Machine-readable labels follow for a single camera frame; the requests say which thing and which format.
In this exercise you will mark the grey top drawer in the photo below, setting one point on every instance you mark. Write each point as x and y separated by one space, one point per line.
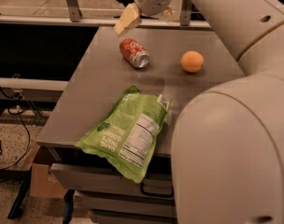
100 180

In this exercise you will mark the red coke can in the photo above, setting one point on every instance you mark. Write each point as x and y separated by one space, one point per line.
134 53

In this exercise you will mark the orange fruit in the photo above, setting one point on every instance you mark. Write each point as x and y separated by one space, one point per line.
192 61

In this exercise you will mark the grey drawer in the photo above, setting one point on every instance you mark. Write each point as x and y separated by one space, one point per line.
126 204
102 217
100 180

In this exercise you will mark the green snack bag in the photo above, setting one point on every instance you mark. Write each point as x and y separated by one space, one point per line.
126 136

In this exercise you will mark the cardboard box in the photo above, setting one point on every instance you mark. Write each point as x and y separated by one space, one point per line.
43 183

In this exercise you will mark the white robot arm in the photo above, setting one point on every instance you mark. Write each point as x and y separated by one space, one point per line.
227 148

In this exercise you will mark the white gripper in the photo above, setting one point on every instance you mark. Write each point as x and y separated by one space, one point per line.
152 4

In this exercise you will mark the black drawer handle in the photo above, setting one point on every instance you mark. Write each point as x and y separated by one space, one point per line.
157 189

